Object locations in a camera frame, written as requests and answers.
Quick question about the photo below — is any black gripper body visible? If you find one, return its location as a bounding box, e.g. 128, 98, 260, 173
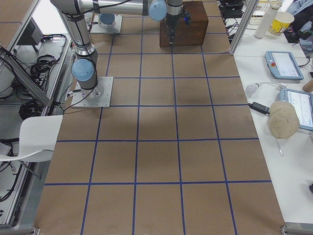
166, 14, 180, 31

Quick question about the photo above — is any dark wooden drawer box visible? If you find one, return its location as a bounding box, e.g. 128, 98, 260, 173
159, 1, 209, 47

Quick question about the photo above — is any aluminium frame post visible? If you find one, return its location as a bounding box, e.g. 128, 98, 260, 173
228, 0, 259, 55

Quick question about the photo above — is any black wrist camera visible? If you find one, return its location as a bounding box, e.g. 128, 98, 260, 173
182, 10, 191, 25

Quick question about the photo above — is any white cardboard tube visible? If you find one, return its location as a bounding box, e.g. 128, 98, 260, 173
254, 0, 282, 39

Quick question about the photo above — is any blue teach pendant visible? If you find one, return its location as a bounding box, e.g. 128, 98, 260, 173
278, 88, 313, 131
265, 51, 304, 80

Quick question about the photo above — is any black electronics box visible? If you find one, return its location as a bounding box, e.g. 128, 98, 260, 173
17, 18, 43, 52

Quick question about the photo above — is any brown cardboard tube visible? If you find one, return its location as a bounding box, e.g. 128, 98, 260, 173
302, 80, 313, 93

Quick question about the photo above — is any blue teach pendant far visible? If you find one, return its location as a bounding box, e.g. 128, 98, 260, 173
265, 51, 304, 80

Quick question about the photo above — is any white light bulb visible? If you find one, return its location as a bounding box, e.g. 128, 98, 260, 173
245, 83, 260, 96

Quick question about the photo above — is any beige baseball cap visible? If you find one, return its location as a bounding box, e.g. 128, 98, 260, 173
268, 101, 300, 139

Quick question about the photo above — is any white plastic chair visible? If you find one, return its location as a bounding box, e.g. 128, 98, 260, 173
0, 115, 63, 163

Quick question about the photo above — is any blue teach pendant near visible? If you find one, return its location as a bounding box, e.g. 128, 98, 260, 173
278, 88, 313, 131

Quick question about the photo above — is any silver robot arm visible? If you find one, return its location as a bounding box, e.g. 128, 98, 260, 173
98, 13, 115, 28
51, 0, 183, 99

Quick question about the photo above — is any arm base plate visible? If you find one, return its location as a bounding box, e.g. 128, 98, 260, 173
91, 15, 123, 34
71, 76, 113, 108

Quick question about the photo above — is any yellow popcorn cup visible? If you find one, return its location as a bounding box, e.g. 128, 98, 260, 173
268, 12, 294, 36

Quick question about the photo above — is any black power adapter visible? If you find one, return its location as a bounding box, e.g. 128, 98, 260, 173
248, 102, 270, 115

